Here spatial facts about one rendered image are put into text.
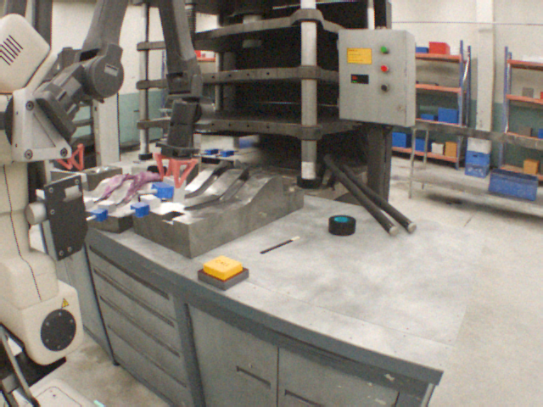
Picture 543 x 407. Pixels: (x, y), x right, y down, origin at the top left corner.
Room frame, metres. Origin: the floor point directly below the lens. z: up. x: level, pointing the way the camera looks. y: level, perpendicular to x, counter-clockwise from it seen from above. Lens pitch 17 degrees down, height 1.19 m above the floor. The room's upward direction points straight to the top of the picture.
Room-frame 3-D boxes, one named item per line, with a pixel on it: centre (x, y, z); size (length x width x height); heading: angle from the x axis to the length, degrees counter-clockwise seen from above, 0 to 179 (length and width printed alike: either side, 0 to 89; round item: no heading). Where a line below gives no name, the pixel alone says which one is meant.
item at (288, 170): (2.14, 0.10, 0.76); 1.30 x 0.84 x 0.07; 54
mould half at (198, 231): (1.08, 0.15, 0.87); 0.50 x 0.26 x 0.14; 144
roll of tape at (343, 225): (0.99, -0.20, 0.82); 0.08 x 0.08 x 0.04
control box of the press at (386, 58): (1.52, -0.44, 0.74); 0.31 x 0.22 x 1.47; 54
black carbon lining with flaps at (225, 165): (1.07, 0.16, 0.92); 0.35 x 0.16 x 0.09; 144
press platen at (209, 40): (2.13, 0.09, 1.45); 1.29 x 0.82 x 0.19; 54
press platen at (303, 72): (2.14, 0.09, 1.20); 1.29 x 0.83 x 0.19; 54
